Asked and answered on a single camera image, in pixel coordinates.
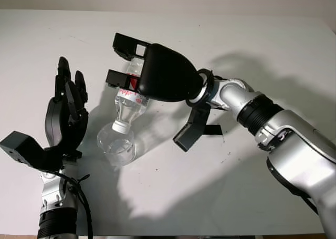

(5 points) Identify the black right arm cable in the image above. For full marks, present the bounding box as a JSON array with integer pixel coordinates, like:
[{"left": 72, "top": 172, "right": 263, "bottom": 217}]
[{"left": 295, "top": 193, "right": 320, "bottom": 215}]

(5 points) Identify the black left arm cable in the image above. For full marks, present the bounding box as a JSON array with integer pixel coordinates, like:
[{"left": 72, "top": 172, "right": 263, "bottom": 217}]
[{"left": 54, "top": 169, "right": 94, "bottom": 239}]

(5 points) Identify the clear plastic water bottle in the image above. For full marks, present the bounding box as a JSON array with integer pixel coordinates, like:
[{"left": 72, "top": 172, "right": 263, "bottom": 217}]
[{"left": 112, "top": 58, "right": 151, "bottom": 134}]

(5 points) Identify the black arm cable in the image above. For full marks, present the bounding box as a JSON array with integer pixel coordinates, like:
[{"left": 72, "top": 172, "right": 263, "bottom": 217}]
[
  {"left": 54, "top": 169, "right": 94, "bottom": 239},
  {"left": 295, "top": 193, "right": 320, "bottom": 215}
]

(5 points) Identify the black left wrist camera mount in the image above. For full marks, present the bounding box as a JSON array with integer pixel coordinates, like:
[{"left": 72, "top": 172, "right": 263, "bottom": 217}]
[{"left": 0, "top": 130, "right": 82, "bottom": 175}]

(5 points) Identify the clear plastic cup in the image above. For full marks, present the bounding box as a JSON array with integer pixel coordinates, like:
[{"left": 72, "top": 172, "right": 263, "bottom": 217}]
[{"left": 96, "top": 121, "right": 136, "bottom": 167}]

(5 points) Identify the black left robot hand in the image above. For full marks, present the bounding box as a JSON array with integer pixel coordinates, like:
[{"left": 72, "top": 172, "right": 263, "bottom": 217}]
[{"left": 44, "top": 56, "right": 89, "bottom": 157}]

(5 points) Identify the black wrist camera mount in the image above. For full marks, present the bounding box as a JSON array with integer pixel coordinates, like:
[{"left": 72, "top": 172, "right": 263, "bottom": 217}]
[
  {"left": 0, "top": 130, "right": 82, "bottom": 175},
  {"left": 172, "top": 101, "right": 211, "bottom": 152}
]

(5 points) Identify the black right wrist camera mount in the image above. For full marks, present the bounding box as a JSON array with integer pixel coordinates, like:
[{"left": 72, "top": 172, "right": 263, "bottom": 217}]
[{"left": 172, "top": 101, "right": 211, "bottom": 152}]

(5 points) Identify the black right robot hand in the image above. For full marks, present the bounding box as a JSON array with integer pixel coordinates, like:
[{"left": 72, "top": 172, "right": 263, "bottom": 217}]
[{"left": 105, "top": 32, "right": 208, "bottom": 103}]

